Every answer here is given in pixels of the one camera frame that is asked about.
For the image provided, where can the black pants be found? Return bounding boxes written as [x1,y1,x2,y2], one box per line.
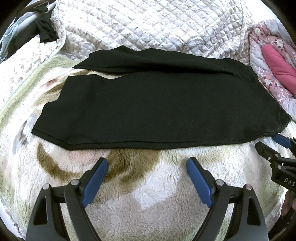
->
[32,46,292,151]

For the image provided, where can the person's right hand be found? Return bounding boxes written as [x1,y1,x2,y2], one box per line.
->
[281,190,296,216]

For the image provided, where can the pink floral comforter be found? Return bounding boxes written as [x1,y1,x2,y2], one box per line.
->
[248,20,295,120]

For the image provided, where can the floral fleece blanket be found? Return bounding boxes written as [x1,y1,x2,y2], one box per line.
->
[1,56,286,240]

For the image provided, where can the quilted beige bedspread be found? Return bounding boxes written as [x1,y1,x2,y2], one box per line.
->
[0,0,251,98]

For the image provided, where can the dark clothes pile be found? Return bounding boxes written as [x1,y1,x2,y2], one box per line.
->
[1,1,58,62]

